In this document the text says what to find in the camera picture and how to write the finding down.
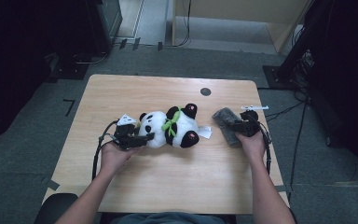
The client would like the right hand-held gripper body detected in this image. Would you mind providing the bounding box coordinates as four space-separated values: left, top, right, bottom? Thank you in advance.
239 105 270 138

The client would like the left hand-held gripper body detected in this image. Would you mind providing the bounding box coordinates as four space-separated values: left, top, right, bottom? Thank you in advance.
114 114 141 151

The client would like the grey fluffy cloth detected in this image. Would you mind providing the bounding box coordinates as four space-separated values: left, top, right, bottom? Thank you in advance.
212 106 247 148

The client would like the panda plush toy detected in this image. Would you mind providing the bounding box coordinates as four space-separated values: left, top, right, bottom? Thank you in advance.
137 103 213 149

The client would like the person's right hand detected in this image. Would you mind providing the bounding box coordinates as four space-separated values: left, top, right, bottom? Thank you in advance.
235 130 267 161

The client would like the person's left hand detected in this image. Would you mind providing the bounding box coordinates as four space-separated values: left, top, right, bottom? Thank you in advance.
101 142 143 177

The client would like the black corner tape mark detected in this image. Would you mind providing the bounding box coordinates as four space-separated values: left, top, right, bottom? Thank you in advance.
62 98 76 118

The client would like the grey tape strip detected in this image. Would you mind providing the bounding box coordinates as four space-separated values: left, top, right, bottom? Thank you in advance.
274 184 294 193
41 175 61 191

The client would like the black metal stand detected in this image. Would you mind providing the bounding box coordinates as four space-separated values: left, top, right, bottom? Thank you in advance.
262 0 327 91

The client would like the person's blue-grey clothing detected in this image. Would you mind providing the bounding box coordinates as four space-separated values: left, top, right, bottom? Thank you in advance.
109 212 228 224

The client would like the dark curtain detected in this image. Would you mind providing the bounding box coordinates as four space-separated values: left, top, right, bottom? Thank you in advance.
304 0 358 188
0 0 91 147

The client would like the light wooden cabinet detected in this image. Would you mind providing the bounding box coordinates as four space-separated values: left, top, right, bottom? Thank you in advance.
171 0 312 54

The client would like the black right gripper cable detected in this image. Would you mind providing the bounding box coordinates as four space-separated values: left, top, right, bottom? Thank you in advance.
255 120 273 175

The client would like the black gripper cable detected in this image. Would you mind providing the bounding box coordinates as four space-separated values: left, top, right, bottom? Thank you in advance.
91 119 121 182
255 120 273 175

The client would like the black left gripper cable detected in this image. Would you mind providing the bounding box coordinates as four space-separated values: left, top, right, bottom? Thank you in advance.
91 119 121 182

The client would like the black floor cable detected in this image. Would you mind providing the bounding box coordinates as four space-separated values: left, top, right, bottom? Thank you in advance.
264 90 310 191

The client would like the black floor base plate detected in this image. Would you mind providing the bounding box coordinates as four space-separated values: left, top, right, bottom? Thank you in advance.
44 51 90 84

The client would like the black hanging cable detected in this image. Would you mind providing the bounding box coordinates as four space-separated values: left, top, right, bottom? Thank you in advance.
172 0 193 49

